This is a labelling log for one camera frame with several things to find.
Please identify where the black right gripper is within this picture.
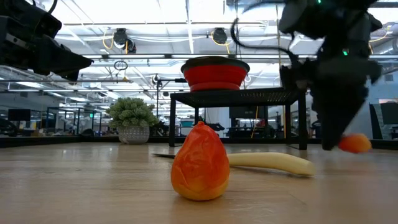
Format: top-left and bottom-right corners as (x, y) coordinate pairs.
(279, 30), (383, 151)

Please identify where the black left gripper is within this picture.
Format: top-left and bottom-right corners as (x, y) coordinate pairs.
(0, 0), (94, 82)

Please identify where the small red orange pepper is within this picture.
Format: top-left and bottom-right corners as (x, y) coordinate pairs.
(170, 120), (231, 202)
(338, 133), (373, 154)

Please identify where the knife with cream handle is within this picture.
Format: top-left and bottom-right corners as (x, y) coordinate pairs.
(151, 151), (317, 177)

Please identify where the red grey collapsible bowl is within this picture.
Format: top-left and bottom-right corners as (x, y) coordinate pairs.
(180, 55), (251, 93)

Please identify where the green succulent potted plant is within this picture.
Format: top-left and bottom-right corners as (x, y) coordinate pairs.
(105, 97), (160, 145)

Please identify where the black perforated metal shelf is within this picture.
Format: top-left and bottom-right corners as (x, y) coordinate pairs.
(169, 87), (308, 151)

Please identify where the black ceiling cable reel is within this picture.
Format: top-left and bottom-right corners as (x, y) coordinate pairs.
(112, 27), (137, 54)
(211, 27), (231, 46)

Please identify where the black metal table frame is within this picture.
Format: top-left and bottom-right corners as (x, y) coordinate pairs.
(0, 135), (398, 150)

